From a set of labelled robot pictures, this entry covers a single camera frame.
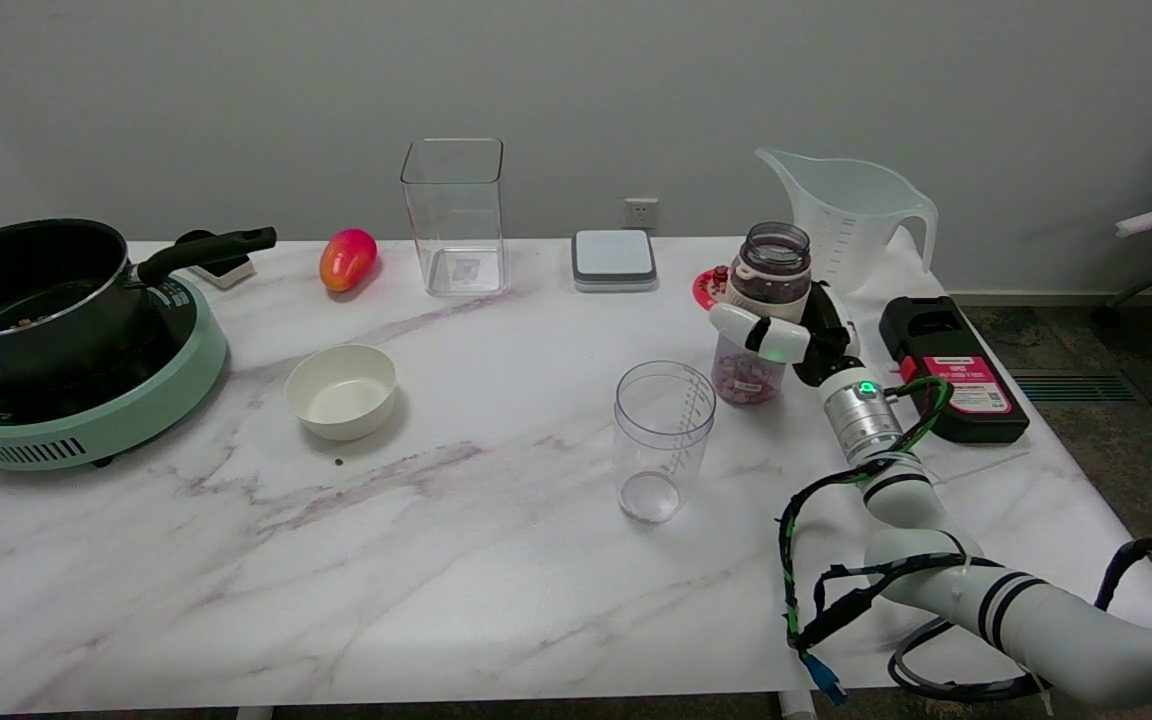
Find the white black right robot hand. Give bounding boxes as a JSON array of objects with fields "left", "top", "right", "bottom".
[{"left": 708, "top": 283, "right": 863, "bottom": 388}]

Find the clear bottle with red contents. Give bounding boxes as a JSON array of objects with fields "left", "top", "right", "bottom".
[{"left": 711, "top": 222, "right": 814, "bottom": 407}]

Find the red bottle cap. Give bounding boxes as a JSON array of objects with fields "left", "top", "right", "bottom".
[{"left": 692, "top": 266, "right": 733, "bottom": 312}]

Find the translucent plastic measuring jug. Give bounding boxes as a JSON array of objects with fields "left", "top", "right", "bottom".
[{"left": 754, "top": 148, "right": 939, "bottom": 300}]

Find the black box with pink label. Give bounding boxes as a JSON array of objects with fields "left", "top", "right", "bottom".
[{"left": 879, "top": 296, "right": 1031, "bottom": 446}]

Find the clear plastic measuring cup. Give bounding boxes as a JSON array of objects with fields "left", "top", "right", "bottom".
[{"left": 613, "top": 361, "right": 717, "bottom": 525}]

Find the white grey square lid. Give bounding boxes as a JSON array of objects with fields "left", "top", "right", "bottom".
[{"left": 571, "top": 229, "right": 659, "bottom": 293}]

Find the clear square storage container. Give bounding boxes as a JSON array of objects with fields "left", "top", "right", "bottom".
[{"left": 400, "top": 138, "right": 508, "bottom": 298}]

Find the red orange mango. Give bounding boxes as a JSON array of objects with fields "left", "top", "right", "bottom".
[{"left": 320, "top": 228, "right": 379, "bottom": 294}]

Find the white ceramic bowl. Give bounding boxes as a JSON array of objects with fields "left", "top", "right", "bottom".
[{"left": 285, "top": 344, "right": 398, "bottom": 442}]

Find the green induction cooker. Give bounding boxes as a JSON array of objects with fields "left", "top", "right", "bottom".
[{"left": 0, "top": 270, "right": 229, "bottom": 473}]

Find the black green robot cable bundle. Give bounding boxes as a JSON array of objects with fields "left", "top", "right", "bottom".
[{"left": 777, "top": 375, "right": 1152, "bottom": 707}]

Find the black saucepan with handle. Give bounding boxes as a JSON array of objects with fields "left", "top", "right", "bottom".
[{"left": 0, "top": 218, "right": 278, "bottom": 387}]

